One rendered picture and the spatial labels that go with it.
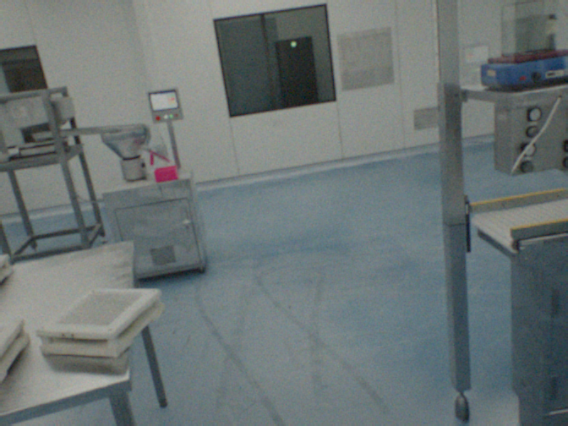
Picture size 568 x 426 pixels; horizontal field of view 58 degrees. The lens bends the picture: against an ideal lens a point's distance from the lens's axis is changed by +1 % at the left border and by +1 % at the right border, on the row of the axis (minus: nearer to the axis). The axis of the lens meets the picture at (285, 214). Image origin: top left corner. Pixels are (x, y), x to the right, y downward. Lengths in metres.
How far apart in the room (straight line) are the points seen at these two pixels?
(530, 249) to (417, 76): 5.40
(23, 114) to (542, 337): 4.02
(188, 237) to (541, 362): 2.60
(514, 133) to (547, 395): 0.97
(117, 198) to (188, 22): 3.18
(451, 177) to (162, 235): 2.48
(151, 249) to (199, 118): 2.92
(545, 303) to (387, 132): 5.22
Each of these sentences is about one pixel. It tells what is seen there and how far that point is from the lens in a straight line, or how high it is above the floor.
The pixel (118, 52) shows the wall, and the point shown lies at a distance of 6.54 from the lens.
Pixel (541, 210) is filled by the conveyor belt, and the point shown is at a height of 0.88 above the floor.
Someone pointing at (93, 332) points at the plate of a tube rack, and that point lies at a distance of 1.43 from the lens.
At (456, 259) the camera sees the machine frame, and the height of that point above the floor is 0.71.
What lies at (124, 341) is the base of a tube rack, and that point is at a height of 0.85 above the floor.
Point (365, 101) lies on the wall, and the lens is 6.76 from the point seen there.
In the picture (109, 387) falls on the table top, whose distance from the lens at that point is 1.34.
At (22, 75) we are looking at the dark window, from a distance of 6.81.
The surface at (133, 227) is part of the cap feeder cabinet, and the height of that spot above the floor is 0.47.
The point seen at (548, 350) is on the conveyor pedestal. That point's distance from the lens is 1.99.
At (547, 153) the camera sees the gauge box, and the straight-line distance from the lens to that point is 1.63.
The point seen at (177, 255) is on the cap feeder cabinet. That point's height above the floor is 0.19.
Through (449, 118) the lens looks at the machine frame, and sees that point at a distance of 1.83.
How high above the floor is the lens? 1.51
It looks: 17 degrees down
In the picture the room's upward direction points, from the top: 8 degrees counter-clockwise
